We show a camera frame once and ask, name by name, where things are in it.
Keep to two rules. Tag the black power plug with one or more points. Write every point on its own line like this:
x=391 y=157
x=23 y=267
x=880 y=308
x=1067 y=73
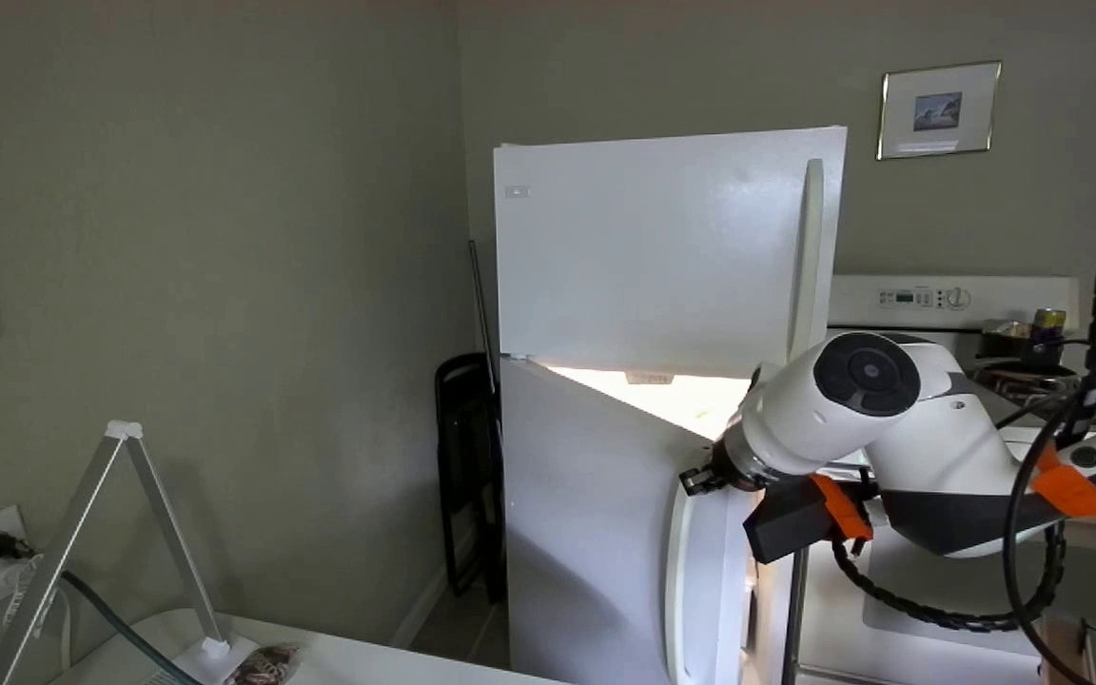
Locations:
x=4 y=547

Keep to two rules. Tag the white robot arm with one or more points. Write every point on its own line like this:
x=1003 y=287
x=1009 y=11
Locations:
x=905 y=419

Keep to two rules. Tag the small dark jar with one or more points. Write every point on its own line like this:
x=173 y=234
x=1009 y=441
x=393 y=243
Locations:
x=1047 y=338

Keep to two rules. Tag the small brown object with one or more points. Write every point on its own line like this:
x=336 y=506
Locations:
x=266 y=664

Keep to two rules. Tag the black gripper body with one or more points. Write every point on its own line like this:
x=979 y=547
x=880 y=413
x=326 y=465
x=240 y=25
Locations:
x=709 y=474

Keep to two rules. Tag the silver picture frame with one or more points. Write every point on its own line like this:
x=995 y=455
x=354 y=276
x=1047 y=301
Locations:
x=937 y=114

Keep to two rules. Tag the white freezer door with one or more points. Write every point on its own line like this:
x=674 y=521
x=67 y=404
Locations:
x=647 y=243

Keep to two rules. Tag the white refrigerator body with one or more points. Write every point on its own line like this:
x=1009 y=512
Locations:
x=674 y=394

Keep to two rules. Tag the dark frying pan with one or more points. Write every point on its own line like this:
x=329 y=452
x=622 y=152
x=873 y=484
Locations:
x=1028 y=374

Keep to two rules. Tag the white table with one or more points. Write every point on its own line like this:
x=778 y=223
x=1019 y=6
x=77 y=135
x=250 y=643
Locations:
x=359 y=664

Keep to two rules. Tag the orange camera bracket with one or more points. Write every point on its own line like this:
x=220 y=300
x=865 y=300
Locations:
x=844 y=506

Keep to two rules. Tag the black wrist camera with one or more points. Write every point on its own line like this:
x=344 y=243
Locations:
x=787 y=521

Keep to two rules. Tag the white stove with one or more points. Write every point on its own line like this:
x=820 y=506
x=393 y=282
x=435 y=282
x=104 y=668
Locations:
x=940 y=632

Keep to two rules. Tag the white camera stand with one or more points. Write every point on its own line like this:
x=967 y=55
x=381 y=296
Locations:
x=131 y=507

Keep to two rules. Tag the white refrigerator door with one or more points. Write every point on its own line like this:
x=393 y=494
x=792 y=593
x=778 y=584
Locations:
x=587 y=533

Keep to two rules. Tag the black folding chair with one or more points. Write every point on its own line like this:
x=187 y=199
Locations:
x=464 y=481

